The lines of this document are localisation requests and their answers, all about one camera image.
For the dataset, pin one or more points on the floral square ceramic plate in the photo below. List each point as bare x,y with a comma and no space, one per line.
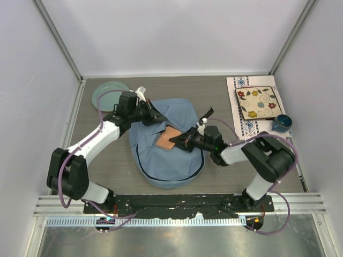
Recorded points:
256,103

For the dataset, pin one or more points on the dark blue ceramic mug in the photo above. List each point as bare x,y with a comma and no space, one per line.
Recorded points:
281,123

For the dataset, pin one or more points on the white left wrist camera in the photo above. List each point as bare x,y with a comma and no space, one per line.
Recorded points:
140,93

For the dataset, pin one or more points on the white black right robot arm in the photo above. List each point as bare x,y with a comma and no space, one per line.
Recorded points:
270,158

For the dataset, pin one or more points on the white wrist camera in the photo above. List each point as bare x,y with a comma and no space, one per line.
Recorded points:
140,93
201,124

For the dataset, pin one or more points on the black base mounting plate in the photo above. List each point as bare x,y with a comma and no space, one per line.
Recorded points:
181,206

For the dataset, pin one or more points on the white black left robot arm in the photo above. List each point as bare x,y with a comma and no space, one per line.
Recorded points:
68,169

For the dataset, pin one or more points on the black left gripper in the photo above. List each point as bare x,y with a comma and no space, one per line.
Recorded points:
154,116

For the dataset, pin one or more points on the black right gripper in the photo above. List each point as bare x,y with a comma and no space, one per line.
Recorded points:
185,140

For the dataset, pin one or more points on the slotted white cable duct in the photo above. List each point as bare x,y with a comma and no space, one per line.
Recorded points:
98,221

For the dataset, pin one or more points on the pale green round plate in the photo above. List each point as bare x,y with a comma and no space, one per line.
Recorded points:
113,90

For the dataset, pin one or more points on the light blue student backpack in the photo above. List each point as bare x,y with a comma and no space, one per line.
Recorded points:
167,168

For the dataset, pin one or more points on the patterned white placemat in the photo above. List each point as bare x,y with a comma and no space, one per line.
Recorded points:
249,128

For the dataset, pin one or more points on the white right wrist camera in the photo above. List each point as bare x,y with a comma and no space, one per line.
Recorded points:
201,124

